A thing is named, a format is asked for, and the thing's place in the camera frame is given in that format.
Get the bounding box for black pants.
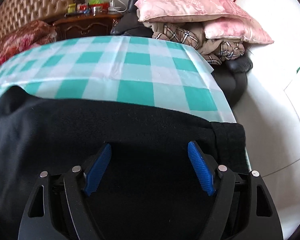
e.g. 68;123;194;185
0;86;248;239

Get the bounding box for white wardrobe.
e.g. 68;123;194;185
233;0;300;239

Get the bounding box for black leather chair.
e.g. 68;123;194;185
110;0;254;106

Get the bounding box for teal checkered cloth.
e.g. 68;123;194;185
0;36;235;122

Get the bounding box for floral quilt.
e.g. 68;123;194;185
0;20;57;66

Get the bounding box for plaid beige blanket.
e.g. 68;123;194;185
143;22;245;65

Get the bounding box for dark wooden nightstand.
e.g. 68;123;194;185
53;13;123;41

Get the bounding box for items on nightstand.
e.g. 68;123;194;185
65;0;109;16

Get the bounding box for tufted tan headboard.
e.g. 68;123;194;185
0;0;84;39

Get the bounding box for pink floral pillow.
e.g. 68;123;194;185
135;0;251;23

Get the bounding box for white cable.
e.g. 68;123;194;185
107;0;128;14

